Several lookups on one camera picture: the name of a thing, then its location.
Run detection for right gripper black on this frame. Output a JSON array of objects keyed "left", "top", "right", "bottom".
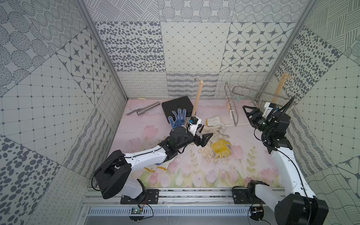
[{"left": 242, "top": 106, "right": 274, "bottom": 136}]

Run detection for grey clip hanger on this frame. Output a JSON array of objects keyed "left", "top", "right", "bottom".
[{"left": 224, "top": 82, "right": 290, "bottom": 127}]

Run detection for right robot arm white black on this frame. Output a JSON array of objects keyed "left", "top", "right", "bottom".
[{"left": 243, "top": 97, "right": 329, "bottom": 225}]

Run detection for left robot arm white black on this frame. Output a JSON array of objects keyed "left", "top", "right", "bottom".
[{"left": 93, "top": 127, "right": 213, "bottom": 203}]

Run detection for beige dirty knit gloves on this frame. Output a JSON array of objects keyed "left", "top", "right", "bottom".
[{"left": 198, "top": 126, "right": 230, "bottom": 163}]

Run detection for white glove yellow cuff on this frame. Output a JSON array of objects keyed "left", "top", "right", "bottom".
[{"left": 206, "top": 115, "right": 225, "bottom": 127}]

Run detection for blue dotted glove far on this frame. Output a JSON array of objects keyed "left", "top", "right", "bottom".
[{"left": 168, "top": 108, "right": 187, "bottom": 128}]

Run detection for blue dotted glove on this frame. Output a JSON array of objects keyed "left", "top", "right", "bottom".
[
  {"left": 168, "top": 108, "right": 187, "bottom": 128},
  {"left": 144, "top": 161, "right": 170, "bottom": 173}
]

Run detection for black flat pad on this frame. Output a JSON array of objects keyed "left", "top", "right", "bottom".
[{"left": 161, "top": 96, "right": 194, "bottom": 121}]

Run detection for blue dotted glove near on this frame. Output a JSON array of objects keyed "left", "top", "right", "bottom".
[{"left": 144, "top": 161, "right": 170, "bottom": 173}]

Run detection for grey metal cylinder tool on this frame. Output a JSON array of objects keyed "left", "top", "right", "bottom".
[{"left": 127, "top": 102, "right": 160, "bottom": 116}]

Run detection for small black module right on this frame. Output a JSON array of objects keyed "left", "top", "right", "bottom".
[{"left": 249, "top": 206, "right": 264, "bottom": 221}]

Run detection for small circuit board left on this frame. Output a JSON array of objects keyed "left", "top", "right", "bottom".
[{"left": 129, "top": 208, "right": 144, "bottom": 222}]

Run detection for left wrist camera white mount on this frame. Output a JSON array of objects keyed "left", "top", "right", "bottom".
[{"left": 187, "top": 116, "right": 202, "bottom": 136}]

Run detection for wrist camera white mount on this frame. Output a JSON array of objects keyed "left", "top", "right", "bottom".
[
  {"left": 262, "top": 102, "right": 279, "bottom": 120},
  {"left": 187, "top": 116, "right": 202, "bottom": 136}
]

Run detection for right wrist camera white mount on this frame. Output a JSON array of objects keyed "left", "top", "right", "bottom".
[{"left": 262, "top": 102, "right": 279, "bottom": 120}]

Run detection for wooden drying rack frame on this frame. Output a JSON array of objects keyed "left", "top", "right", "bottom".
[{"left": 191, "top": 73, "right": 294, "bottom": 127}]

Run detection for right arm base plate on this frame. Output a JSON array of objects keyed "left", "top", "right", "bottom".
[{"left": 231, "top": 186, "right": 254, "bottom": 204}]

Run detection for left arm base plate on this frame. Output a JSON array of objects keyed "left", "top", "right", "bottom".
[{"left": 121, "top": 189, "right": 159, "bottom": 205}]

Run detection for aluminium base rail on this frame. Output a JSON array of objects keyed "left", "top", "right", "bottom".
[{"left": 80, "top": 187, "right": 285, "bottom": 207}]

